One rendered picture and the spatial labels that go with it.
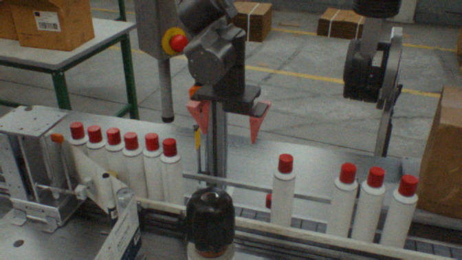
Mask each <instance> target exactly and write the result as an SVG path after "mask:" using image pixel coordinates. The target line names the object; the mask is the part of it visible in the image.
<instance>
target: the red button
mask: <svg viewBox="0 0 462 260"><path fill-rule="evenodd" d="M187 45H188V39H187V38H186V36H184V35H182V34H177V35H175V36H173V37H171V39H170V46H171V49H172V50H173V51H174V52H177V53H182V52H183V49H184V48H185V47H186V46H187Z"/></svg>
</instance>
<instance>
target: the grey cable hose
mask: <svg viewBox="0 0 462 260"><path fill-rule="evenodd" d="M157 67H158V76H159V93H160V100H161V109H162V115H161V118H162V122H163V123H172V122H173V121H174V118H175V115H174V113H173V95H172V84H171V66H170V59H169V58H167V59H164V60H162V61H160V60H157Z"/></svg>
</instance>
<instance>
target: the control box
mask: <svg viewBox="0 0 462 260"><path fill-rule="evenodd" d="M134 4H135V17H136V24H137V37H138V44H139V49H140V51H142V52H145V53H147V54H148V55H150V56H152V57H153V58H156V59H158V60H159V61H162V60H164V59H167V58H172V57H175V56H181V55H183V54H184V52H182V53H177V52H174V51H173V50H172V49H171V45H170V40H171V37H173V36H175V35H177V34H182V35H184V36H186V38H187V39H188V44H189V43H190V42H191V39H193V38H192V37H191V35H190V34H189V33H188V31H187V29H186V28H185V27H184V25H183V24H182V22H181V21H180V18H179V16H178V13H177V7H176V3H175V0H134Z"/></svg>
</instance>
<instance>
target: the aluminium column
mask: <svg viewBox="0 0 462 260"><path fill-rule="evenodd" d="M208 148H209V173H210V176H214V177H215V169H214V102H213V100H211V101H210V115H209V125H208ZM215 163H216V173H217V177H222V178H228V113H227V112H223V110H222V102H216V151H215ZM227 187H228V186H225V185H220V184H218V185H217V188H219V189H222V190H226V189H227Z"/></svg>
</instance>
